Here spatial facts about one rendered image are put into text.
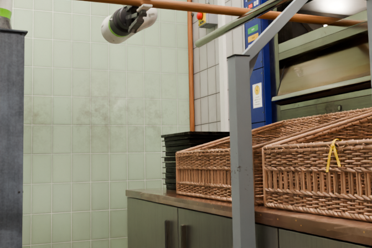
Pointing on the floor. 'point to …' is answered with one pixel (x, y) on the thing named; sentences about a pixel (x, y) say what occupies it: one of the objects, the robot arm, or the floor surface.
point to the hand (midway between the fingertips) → (144, 2)
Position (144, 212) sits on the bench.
